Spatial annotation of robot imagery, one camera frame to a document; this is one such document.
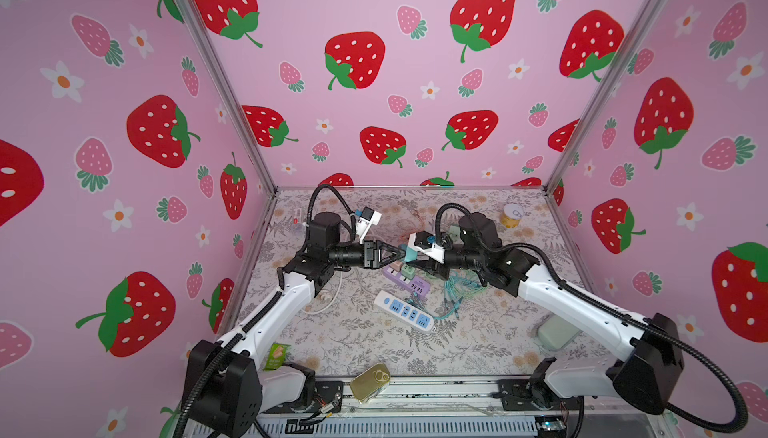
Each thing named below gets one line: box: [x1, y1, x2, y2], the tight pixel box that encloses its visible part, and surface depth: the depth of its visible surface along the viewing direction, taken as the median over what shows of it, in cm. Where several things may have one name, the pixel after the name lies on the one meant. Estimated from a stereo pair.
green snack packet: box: [264, 343, 291, 370], surface depth 82 cm
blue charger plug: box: [400, 244, 418, 262], surface depth 71 cm
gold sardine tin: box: [350, 363, 391, 403], surface depth 74 cm
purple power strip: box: [383, 266, 431, 296], surface depth 94 cm
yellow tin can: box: [500, 203, 524, 229], surface depth 109 cm
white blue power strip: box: [374, 290, 436, 333], surface depth 88 cm
